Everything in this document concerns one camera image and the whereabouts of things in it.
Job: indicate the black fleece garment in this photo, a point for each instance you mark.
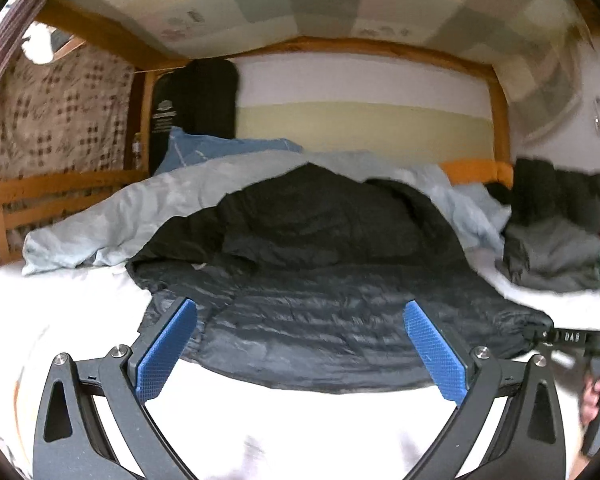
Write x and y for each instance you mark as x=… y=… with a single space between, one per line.
x=541 y=191

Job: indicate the blue pillow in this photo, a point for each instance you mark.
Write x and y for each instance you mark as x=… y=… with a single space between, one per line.
x=186 y=150

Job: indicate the black puffer down jacket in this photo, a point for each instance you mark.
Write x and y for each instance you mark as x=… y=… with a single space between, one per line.
x=301 y=281

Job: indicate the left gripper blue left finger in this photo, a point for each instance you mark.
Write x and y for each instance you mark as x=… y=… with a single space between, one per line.
x=70 y=441

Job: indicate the black hanging garment bag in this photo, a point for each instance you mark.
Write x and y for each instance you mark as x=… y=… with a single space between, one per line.
x=200 y=98

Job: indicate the pastel checked upper mattress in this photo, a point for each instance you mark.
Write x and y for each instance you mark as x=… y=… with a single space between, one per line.
x=531 y=44

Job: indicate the light blue duvet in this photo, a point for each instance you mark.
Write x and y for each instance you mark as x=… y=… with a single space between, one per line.
x=115 y=229

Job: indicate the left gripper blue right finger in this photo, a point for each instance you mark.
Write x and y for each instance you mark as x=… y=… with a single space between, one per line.
x=528 y=441

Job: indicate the wooden bunk bed frame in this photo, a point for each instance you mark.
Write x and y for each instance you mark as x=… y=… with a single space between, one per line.
x=111 y=36

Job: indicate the orange pillow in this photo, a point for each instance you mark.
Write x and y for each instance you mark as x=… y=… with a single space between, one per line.
x=467 y=171

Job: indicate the wooden bed guard rail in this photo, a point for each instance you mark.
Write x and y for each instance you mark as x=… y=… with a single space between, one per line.
x=24 y=202

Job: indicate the brown checked curtain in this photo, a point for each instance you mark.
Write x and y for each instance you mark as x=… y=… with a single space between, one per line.
x=69 y=115

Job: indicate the person right hand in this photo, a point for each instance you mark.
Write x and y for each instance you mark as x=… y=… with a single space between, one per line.
x=589 y=400

